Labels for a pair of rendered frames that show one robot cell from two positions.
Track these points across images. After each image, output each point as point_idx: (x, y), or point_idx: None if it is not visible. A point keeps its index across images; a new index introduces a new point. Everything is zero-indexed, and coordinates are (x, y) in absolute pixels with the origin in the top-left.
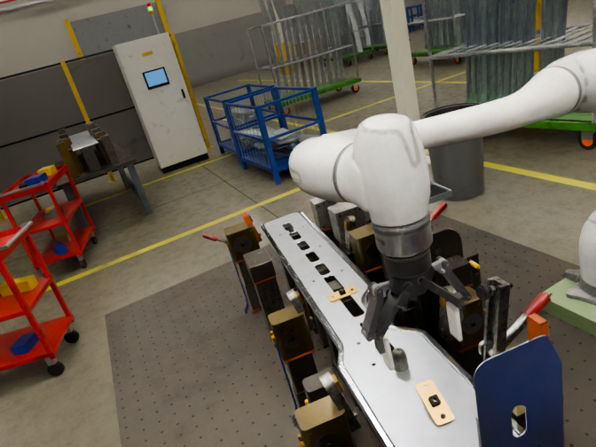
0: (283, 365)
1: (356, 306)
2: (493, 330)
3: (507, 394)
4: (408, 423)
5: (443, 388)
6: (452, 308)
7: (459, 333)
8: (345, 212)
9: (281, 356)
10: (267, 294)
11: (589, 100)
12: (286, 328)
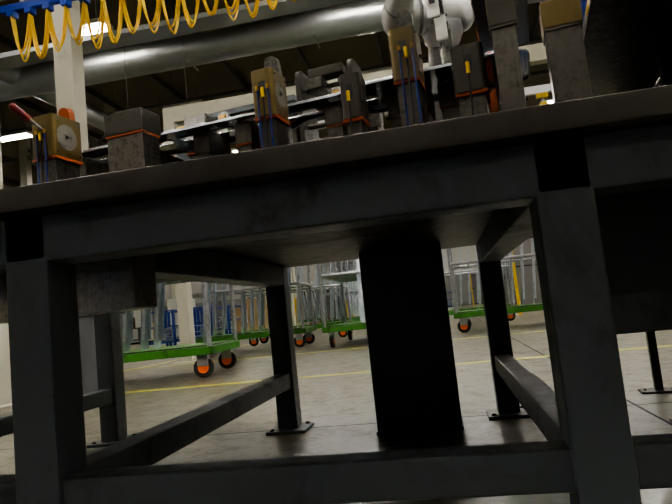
0: (271, 121)
1: (288, 132)
2: (446, 60)
3: None
4: (446, 71)
5: (436, 88)
6: (441, 14)
7: (447, 32)
8: (211, 117)
9: (271, 108)
10: (150, 152)
11: (415, 13)
12: (277, 79)
